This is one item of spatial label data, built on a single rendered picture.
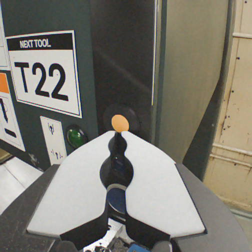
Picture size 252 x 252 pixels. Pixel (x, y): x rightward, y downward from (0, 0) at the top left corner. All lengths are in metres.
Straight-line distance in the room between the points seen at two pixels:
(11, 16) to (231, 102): 1.12
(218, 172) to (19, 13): 1.38
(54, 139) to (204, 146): 0.78
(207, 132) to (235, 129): 0.40
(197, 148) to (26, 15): 0.85
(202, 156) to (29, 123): 0.81
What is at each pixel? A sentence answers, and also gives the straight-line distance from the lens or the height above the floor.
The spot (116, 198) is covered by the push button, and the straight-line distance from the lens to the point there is 0.19.
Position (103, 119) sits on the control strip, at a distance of 0.15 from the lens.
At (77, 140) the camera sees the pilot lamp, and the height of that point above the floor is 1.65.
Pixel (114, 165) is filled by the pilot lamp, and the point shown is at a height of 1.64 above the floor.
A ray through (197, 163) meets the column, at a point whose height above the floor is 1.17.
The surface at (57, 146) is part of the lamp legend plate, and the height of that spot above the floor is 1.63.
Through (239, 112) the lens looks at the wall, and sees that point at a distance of 1.22.
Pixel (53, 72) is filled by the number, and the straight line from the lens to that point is 0.18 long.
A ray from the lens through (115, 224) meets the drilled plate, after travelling 0.92.
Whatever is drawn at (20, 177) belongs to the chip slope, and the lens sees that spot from 1.62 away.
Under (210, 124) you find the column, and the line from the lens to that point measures 0.87.
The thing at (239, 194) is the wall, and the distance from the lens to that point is 1.54.
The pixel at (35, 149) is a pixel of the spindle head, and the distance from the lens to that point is 0.26.
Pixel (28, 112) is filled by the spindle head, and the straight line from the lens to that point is 0.23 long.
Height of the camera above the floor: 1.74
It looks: 28 degrees down
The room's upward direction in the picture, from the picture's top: 1 degrees counter-clockwise
